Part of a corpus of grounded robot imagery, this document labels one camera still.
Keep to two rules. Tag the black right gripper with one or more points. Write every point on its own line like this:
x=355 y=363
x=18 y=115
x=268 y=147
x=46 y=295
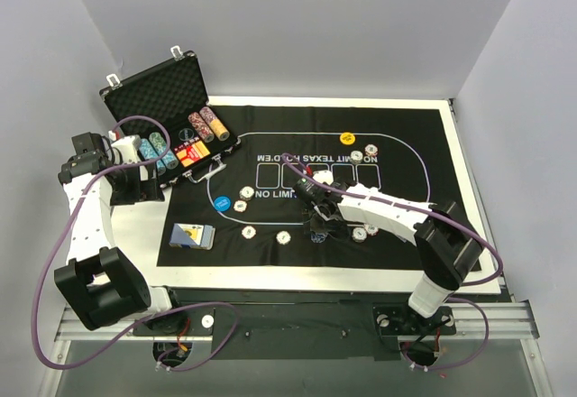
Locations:
x=322 y=224

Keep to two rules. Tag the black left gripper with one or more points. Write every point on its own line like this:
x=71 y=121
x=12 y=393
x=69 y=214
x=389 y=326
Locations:
x=151 y=187

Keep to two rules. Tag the blue poker chip stack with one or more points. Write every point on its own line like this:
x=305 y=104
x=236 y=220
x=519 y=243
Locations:
x=318 y=238

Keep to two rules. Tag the grey poker chip stack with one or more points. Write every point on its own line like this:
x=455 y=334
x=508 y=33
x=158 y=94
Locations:
x=283 y=237

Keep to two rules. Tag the blue playing card deck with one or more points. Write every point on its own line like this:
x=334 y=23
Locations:
x=192 y=236

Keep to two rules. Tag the yellow dealer button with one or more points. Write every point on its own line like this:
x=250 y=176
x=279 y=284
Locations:
x=347 y=138

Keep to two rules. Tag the blue blind button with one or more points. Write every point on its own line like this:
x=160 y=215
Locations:
x=222 y=203

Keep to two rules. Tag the single red 100 chip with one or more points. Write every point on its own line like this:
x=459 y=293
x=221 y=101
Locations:
x=240 y=206

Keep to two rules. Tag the red poker chip stack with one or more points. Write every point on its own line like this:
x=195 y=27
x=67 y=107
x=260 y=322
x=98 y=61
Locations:
x=371 y=230

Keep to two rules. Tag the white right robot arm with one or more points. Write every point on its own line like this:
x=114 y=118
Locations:
x=448 y=246

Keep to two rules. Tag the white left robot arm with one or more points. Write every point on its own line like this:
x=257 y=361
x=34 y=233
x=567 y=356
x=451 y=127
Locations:
x=98 y=281

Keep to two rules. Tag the white table board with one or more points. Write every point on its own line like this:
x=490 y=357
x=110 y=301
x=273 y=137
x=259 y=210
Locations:
x=138 y=228

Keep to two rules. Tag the light blue chip roll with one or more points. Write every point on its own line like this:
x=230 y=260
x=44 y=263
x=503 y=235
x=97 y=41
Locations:
x=148 y=153

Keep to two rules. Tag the red yellow card box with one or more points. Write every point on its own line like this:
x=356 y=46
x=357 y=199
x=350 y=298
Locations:
x=191 y=152

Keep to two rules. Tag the clear round button in case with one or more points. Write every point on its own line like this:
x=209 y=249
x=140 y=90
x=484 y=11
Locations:
x=186 y=134

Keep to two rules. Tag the black poker felt mat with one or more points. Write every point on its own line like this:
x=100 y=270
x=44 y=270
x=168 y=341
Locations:
x=413 y=162

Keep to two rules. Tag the black aluminium poker case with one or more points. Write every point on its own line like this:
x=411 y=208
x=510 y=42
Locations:
x=168 y=93

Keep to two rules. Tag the dark red chip roll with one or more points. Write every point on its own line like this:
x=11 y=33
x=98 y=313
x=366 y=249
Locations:
x=201 y=127

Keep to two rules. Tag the tan chip roll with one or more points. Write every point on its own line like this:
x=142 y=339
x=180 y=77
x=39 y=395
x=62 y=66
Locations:
x=215 y=124

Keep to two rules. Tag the aluminium mounting rail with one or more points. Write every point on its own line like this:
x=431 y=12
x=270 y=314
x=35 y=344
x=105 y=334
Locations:
x=506 y=320

